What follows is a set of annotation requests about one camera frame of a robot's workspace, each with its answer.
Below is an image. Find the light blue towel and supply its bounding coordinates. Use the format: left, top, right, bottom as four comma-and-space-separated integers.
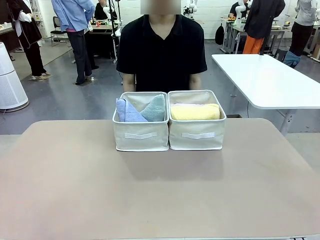
139, 94, 166, 123

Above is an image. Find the lavender towel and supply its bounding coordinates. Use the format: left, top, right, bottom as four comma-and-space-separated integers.
115, 97, 149, 123

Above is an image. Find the yellow towel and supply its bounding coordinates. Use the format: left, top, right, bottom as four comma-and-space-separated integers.
170, 102, 222, 121

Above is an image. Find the cream fabric storage bin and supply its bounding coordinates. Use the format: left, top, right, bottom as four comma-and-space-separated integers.
167, 89, 228, 151
111, 91, 171, 152

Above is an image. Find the person in black shirt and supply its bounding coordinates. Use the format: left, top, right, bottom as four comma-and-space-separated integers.
115, 0, 209, 93

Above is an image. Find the black hanging bag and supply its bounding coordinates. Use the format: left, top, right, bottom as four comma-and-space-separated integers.
215, 22, 226, 46

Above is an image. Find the white table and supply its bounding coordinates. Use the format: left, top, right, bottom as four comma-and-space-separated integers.
210, 53, 320, 137

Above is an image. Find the bystander in blue shirt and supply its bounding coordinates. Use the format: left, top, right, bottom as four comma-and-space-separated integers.
50, 0, 100, 86

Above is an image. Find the black office chair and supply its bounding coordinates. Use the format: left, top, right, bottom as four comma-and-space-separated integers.
50, 15, 71, 48

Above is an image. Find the bystander in orange trousers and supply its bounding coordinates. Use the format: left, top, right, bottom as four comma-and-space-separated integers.
241, 0, 286, 55

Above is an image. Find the blue bag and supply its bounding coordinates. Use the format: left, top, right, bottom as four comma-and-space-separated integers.
284, 50, 301, 69

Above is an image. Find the white air purifier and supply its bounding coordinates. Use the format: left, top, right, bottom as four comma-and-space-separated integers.
0, 41, 29, 110

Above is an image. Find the bystander in black dress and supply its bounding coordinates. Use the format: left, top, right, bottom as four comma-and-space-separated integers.
6, 0, 53, 81

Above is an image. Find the bystander in grey shirt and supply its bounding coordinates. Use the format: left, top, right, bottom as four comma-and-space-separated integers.
289, 0, 318, 58

